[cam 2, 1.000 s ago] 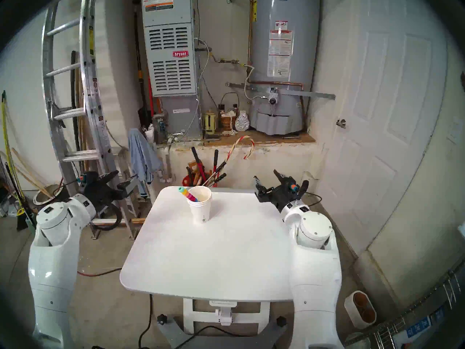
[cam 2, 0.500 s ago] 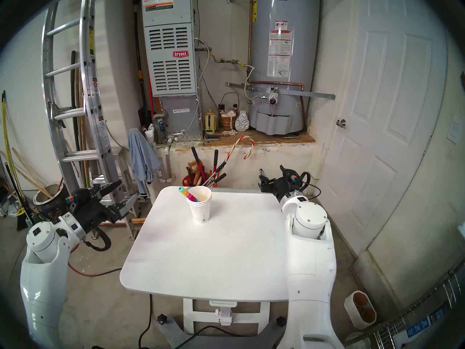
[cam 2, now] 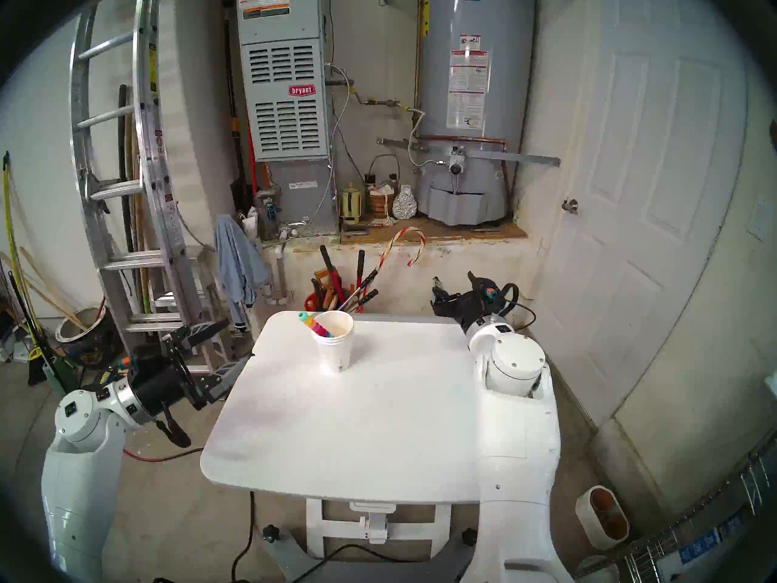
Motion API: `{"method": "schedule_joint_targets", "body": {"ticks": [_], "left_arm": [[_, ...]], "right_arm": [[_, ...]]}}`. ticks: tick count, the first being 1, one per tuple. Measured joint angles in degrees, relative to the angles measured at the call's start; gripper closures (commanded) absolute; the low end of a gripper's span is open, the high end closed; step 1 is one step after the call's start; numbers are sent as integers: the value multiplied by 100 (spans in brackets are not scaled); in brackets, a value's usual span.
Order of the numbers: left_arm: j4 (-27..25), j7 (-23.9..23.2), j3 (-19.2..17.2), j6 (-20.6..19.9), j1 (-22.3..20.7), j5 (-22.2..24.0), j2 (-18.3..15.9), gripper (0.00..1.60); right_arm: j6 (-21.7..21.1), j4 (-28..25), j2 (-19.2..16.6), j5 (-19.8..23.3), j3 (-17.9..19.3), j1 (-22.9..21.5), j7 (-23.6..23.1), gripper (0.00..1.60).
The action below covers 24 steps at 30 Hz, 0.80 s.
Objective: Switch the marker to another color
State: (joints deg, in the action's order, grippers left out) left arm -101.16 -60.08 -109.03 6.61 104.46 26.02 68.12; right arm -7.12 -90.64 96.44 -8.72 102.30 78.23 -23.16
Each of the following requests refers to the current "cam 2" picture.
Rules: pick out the dark ceramic pot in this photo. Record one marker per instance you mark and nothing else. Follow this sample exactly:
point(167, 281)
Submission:
point(91, 345)

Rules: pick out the white panel door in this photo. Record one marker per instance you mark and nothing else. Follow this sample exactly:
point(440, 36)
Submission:
point(637, 223)

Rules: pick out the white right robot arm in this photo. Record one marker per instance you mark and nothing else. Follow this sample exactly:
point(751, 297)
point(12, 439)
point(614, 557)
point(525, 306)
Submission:
point(516, 436)

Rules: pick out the white two-hole container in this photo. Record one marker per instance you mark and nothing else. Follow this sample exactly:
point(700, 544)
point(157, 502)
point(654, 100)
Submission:
point(613, 524)

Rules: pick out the white table pedestal base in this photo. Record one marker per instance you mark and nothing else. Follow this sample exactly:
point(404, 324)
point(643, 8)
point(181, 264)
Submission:
point(318, 527)

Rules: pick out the aluminium extension ladder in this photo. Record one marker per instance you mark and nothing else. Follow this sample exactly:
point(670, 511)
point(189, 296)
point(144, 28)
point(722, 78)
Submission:
point(152, 102)

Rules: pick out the white paper cup stack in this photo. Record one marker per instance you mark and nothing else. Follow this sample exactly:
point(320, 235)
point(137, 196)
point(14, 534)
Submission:
point(334, 351)

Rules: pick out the cream yellow jug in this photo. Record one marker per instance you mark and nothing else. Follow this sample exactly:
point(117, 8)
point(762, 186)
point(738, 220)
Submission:
point(350, 205)

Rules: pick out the black shovel with orange band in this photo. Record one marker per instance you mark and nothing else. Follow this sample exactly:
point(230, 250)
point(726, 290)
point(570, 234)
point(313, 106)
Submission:
point(241, 193)

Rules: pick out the multicoloured striped stick toy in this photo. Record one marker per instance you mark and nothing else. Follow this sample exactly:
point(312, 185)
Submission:
point(312, 325)

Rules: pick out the grey drain pipe trap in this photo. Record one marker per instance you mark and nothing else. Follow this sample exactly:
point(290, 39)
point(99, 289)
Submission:
point(267, 196)

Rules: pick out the crumpled aluminium foil bundle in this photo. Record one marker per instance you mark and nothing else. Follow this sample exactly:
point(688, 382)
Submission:
point(405, 204)

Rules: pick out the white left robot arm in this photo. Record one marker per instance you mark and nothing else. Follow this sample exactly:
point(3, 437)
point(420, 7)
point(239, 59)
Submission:
point(73, 497)

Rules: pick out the silver shears with black grips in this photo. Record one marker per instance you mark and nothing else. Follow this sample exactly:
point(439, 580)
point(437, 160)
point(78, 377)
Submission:
point(370, 295)

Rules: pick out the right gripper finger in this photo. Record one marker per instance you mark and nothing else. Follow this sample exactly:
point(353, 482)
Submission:
point(439, 293)

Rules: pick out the black long tool pole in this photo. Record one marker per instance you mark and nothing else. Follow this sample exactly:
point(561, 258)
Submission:
point(125, 163)

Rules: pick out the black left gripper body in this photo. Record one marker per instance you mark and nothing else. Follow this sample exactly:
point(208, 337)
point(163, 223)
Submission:
point(164, 387)

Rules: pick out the red lopper with black grips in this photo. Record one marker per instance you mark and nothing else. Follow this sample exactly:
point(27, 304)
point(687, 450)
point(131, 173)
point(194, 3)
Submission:
point(325, 263)

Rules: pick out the orange plastic bucket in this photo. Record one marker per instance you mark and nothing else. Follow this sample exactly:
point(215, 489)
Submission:
point(310, 303)

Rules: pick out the white PVC drain pipe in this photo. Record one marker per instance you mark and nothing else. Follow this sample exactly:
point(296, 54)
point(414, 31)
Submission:
point(278, 272)

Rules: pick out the grey water heater tank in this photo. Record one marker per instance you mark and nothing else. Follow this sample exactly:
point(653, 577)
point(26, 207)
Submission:
point(504, 71)

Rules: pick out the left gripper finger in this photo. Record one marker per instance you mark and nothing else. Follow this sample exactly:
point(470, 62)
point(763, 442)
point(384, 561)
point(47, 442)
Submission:
point(194, 339)
point(221, 381)

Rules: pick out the wooden platform board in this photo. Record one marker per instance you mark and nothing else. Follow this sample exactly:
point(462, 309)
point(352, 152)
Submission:
point(461, 231)

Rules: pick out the blue cloth towel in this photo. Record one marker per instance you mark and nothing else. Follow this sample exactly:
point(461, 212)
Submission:
point(237, 254)

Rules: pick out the pale green plastic tool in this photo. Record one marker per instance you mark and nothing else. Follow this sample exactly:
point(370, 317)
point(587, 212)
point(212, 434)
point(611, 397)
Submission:
point(57, 375)

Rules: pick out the gas pipe with yellow valves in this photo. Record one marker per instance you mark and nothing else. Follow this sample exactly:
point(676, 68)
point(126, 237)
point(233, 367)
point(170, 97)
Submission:
point(382, 102)

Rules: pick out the silver flexible metal conduit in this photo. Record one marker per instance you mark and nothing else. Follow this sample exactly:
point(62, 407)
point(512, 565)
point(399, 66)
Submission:
point(343, 111)

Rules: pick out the grey Bryant furnace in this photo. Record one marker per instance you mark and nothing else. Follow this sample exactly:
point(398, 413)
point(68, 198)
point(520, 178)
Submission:
point(285, 71)

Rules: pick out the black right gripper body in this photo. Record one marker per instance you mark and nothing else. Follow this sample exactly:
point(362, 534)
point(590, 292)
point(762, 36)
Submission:
point(479, 299)

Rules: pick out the heater gas control valve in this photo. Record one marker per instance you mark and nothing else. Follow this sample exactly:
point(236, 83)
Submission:
point(456, 163)

